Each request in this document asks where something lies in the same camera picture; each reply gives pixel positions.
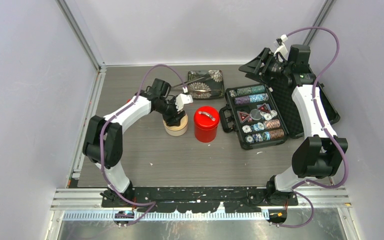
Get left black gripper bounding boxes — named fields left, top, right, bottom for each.
left=155, top=97, right=186, bottom=128

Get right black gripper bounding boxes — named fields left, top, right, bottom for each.
left=239, top=47, right=293, bottom=85

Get beige round metal bowl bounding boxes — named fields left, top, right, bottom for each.
left=162, top=114, right=189, bottom=137

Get red round lid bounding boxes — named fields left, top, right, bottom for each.
left=193, top=106, right=220, bottom=130

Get red cylindrical container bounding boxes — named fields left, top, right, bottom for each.
left=194, top=124, right=218, bottom=143

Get metal tongs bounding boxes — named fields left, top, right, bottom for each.
left=171, top=73, right=218, bottom=93

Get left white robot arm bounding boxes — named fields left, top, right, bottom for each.
left=82, top=78, right=193, bottom=207

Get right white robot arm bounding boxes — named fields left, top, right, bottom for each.
left=239, top=44, right=348, bottom=205

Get black floral square plate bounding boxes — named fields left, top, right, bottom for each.
left=187, top=69, right=225, bottom=99

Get black poker chip case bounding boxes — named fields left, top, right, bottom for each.
left=219, top=60, right=341, bottom=151

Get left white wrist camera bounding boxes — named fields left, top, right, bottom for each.
left=175, top=86, right=194, bottom=112

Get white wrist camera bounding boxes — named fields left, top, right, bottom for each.
left=273, top=34, right=288, bottom=57
left=175, top=86, right=194, bottom=112

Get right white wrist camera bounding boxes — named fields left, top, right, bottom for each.
left=273, top=34, right=288, bottom=57

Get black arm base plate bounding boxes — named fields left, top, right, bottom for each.
left=100, top=186, right=300, bottom=214

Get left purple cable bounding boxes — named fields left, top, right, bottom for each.
left=99, top=63, right=189, bottom=227

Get purple cable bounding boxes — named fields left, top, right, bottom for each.
left=99, top=63, right=189, bottom=227
left=274, top=26, right=350, bottom=229

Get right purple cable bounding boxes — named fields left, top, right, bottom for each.
left=274, top=26, right=350, bottom=229

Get aluminium front rail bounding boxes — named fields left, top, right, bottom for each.
left=50, top=187, right=352, bottom=222

